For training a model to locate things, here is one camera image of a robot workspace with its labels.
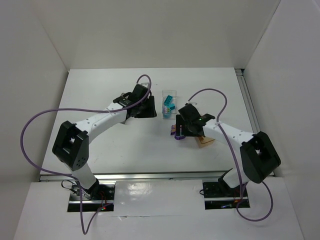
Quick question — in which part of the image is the teal rectangular lego brick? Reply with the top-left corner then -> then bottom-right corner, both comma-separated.
163,95 -> 173,106

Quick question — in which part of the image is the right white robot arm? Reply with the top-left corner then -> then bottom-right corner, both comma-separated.
176,103 -> 281,189

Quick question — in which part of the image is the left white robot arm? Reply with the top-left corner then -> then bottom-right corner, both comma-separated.
52,84 -> 157,200

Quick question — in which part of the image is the purple butterfly lego piece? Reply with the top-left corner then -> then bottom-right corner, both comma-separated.
170,124 -> 177,135

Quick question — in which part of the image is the purple flower lego piece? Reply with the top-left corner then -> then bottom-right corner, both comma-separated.
174,135 -> 186,141

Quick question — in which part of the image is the amber plastic container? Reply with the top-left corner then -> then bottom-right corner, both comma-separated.
195,136 -> 215,149

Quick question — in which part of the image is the clear plastic container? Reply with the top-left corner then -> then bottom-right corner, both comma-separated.
161,90 -> 177,119

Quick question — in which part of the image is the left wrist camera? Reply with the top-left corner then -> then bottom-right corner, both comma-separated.
139,82 -> 149,88

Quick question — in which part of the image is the aluminium side rail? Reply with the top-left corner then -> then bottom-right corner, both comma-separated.
235,69 -> 281,183

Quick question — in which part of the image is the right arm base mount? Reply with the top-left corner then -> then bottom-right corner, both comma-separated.
199,182 -> 250,210

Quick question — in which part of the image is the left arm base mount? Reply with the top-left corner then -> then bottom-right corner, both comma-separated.
61,180 -> 115,213

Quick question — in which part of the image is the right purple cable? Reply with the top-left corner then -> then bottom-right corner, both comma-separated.
188,89 -> 274,223

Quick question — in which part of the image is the purple cable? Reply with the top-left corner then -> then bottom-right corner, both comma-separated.
188,89 -> 274,223
19,74 -> 152,235

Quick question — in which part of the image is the aluminium front rail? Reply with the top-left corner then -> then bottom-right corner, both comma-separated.
38,170 -> 232,181

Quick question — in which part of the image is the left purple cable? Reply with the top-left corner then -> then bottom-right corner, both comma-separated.
19,74 -> 152,235

